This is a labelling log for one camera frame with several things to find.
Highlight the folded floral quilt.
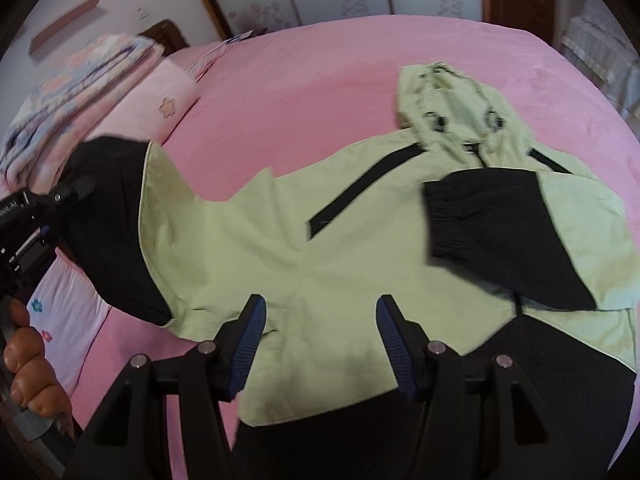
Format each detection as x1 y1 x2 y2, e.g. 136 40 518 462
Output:
1 34 164 192

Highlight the person's left hand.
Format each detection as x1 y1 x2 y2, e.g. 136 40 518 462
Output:
3 298 74 437

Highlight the pink flower pillow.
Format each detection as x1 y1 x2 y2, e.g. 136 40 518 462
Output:
29 56 202 187

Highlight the pink bed blanket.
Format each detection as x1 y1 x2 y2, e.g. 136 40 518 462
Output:
54 13 640 480

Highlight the pink flat pillow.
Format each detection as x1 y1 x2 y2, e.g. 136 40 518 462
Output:
168 40 231 81

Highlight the pink wall shelf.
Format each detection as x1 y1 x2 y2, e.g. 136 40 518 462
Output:
28 0 101 55

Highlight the green and black hooded jacket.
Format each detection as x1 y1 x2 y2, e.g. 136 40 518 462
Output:
60 63 639 479

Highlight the dark wooden headboard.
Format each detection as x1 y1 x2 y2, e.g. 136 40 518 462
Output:
140 20 190 56

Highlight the lace-covered furniture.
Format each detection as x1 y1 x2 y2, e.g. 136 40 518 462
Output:
560 0 639 138

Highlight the white cartoon pillow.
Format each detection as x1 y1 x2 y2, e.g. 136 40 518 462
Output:
27 254 111 396

